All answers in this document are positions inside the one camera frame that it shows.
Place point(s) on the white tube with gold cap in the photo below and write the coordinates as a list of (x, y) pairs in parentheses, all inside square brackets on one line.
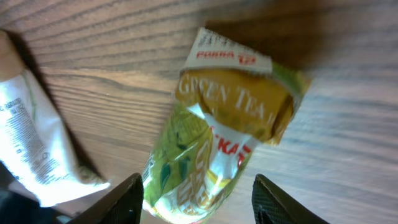
[(35, 146)]

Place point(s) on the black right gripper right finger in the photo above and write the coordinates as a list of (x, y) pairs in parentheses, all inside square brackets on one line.
[(272, 205)]

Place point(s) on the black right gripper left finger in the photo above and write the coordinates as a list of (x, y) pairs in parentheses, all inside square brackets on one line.
[(122, 205)]

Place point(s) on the teal wet wipes packet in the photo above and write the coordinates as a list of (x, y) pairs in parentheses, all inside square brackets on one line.
[(18, 209)]

